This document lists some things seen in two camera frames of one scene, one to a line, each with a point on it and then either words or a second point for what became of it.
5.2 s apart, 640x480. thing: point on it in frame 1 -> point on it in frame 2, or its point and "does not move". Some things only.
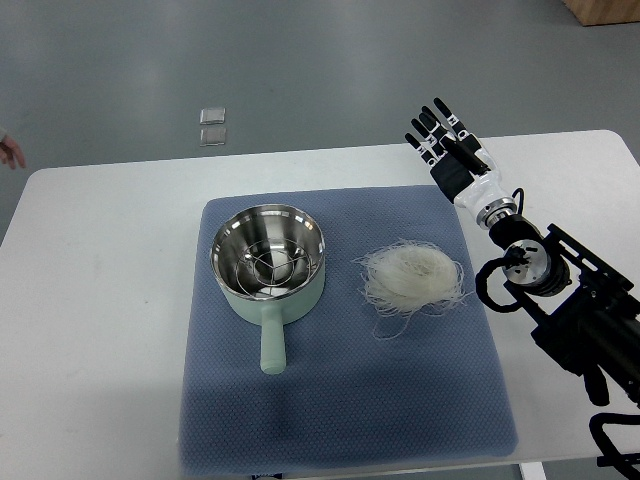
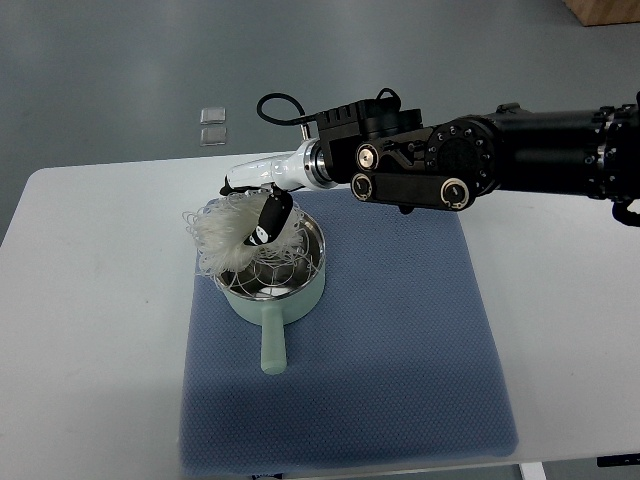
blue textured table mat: (346, 394) does not move
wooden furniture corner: (597, 12) does not move
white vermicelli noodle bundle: (406, 277) -> (222, 226)
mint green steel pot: (268, 262) does not move
